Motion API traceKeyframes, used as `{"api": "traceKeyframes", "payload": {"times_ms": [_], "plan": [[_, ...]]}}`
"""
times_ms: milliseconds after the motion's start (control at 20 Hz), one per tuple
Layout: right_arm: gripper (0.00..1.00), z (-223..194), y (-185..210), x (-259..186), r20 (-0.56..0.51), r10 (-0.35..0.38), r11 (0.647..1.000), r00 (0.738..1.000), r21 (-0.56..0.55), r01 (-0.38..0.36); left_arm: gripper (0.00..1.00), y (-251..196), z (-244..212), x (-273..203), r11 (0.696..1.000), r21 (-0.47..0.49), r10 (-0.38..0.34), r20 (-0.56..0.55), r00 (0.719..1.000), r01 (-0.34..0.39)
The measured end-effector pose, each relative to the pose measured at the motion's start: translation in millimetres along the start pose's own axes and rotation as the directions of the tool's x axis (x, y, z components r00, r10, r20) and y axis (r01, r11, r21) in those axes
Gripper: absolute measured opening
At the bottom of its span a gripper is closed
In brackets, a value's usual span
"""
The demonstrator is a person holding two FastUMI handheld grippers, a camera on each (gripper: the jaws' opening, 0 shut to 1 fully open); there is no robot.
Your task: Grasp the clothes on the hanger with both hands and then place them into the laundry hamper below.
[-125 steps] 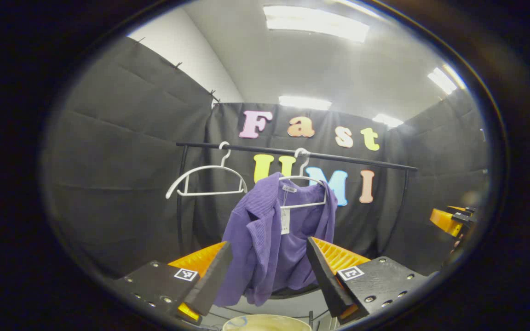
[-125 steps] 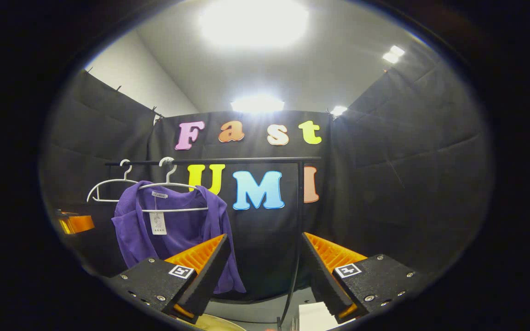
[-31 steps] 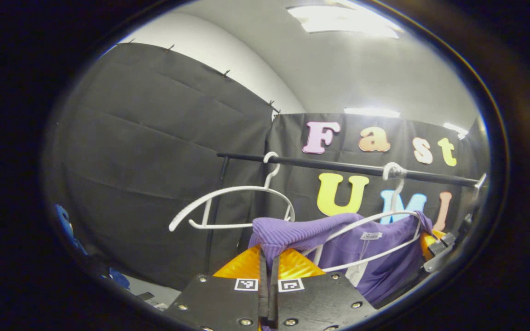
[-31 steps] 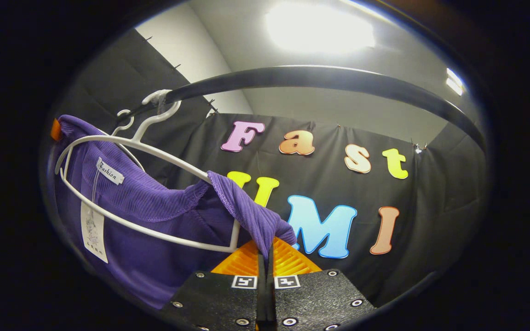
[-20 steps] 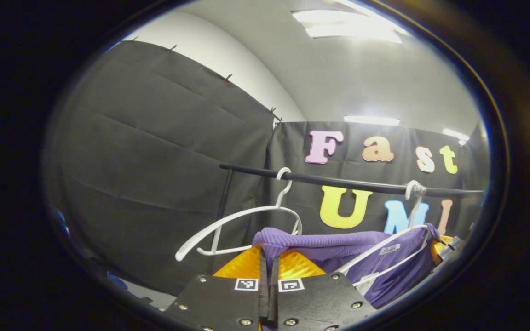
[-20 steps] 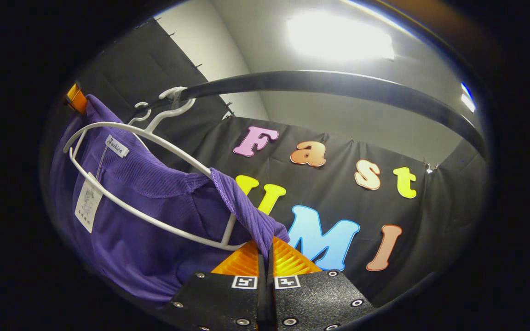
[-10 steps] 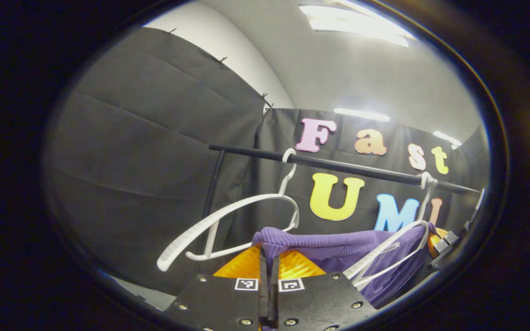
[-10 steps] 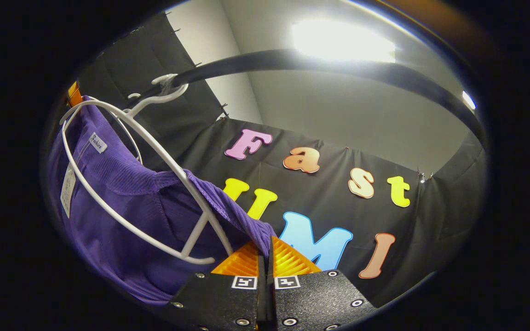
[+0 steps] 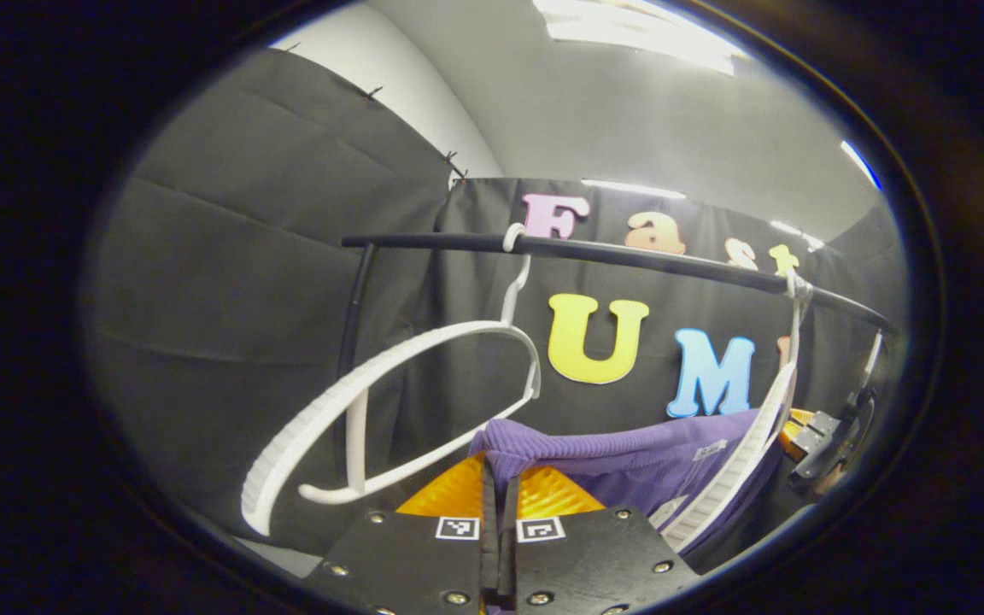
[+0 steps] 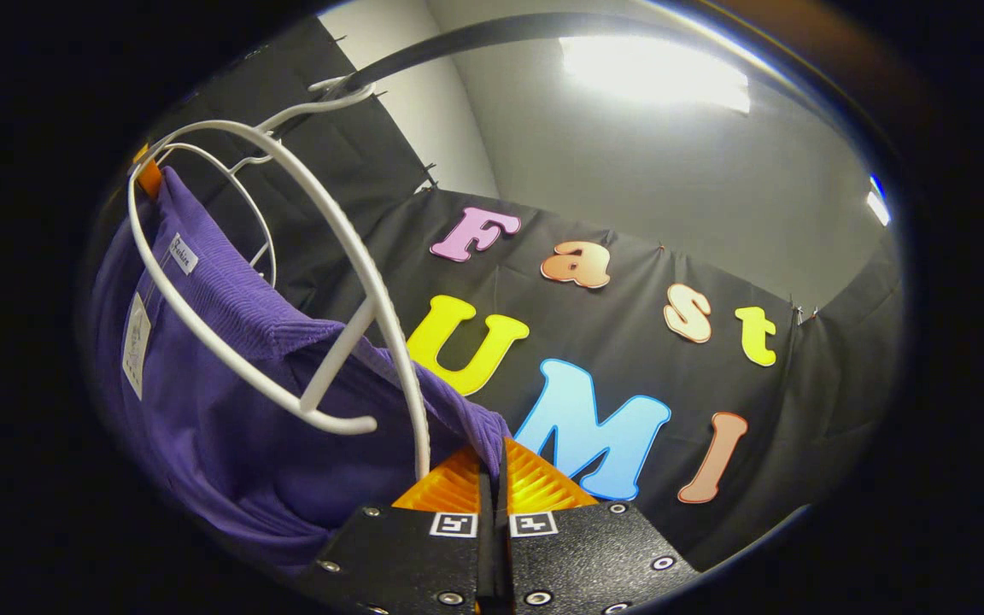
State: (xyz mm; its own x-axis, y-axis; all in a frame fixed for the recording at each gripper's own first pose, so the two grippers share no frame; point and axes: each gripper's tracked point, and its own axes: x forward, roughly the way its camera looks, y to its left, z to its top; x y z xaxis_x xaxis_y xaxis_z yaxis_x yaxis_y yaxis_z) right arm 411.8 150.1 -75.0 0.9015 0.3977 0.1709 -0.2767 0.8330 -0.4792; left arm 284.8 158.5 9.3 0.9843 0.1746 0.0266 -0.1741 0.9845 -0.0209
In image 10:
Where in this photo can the black clothes rack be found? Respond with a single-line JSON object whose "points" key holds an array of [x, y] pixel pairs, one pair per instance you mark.
{"points": [[475, 34]]}

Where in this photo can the white clothes hanger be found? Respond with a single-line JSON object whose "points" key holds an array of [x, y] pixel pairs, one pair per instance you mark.
{"points": [[265, 224], [338, 423]]}

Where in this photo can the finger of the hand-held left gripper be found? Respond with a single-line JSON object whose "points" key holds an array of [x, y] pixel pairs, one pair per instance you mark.
{"points": [[149, 178]]}

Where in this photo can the purple ribbed shirt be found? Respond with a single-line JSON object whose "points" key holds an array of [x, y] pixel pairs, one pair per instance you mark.
{"points": [[219, 427]]}

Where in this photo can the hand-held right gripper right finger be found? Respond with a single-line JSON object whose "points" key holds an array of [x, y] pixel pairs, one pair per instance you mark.
{"points": [[586, 559]]}

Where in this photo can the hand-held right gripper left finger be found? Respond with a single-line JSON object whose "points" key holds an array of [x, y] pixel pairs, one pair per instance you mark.
{"points": [[415, 559]]}

